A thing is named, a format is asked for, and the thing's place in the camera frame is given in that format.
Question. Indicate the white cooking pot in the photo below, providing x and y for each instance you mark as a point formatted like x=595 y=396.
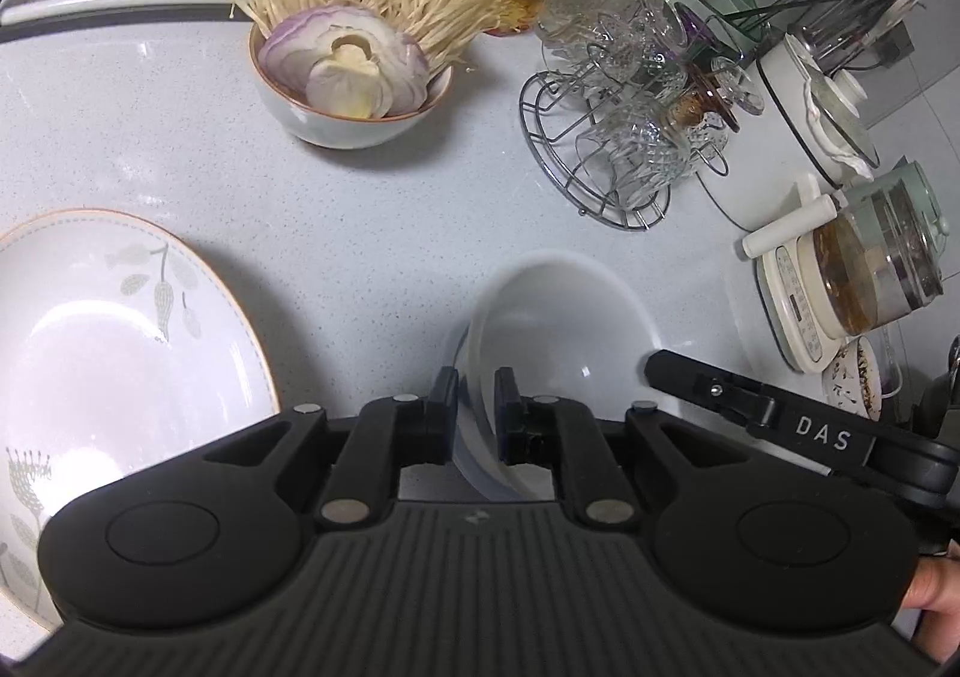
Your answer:
x=757 y=144

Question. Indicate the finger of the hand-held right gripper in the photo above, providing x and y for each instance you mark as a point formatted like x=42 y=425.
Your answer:
x=720 y=392

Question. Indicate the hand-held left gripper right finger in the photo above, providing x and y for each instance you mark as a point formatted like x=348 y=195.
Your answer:
x=507 y=414

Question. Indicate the white leaf-print plate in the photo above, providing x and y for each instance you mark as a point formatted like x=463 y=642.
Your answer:
x=112 y=362

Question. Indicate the white kettle base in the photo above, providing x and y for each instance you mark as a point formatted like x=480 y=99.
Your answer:
x=795 y=309

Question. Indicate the amber tinted glass cup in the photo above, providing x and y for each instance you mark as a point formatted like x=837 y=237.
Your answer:
x=720 y=99

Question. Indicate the plain white bowl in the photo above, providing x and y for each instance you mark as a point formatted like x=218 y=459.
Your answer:
x=562 y=317

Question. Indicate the glass electric kettle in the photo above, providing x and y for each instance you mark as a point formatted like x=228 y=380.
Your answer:
x=885 y=257

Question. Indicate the small patterned dish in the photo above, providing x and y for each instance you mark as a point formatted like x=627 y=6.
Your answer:
x=851 y=377

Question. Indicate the person's right hand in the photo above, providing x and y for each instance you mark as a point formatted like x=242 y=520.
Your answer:
x=934 y=587

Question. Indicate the pale green utensil holder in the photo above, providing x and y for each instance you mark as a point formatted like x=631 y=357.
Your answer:
x=742 y=9

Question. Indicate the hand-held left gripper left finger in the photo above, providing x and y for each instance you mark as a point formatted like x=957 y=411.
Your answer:
x=448 y=414

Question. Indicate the purple tinted glass cup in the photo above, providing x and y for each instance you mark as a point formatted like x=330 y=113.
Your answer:
x=690 y=24

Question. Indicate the grey ceramic bowl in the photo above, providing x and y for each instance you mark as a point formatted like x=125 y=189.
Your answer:
x=337 y=129

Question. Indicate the glass pot lid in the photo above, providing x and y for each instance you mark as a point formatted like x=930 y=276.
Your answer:
x=832 y=114

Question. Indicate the halved red onion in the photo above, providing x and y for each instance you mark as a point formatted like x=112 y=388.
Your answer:
x=300 y=47

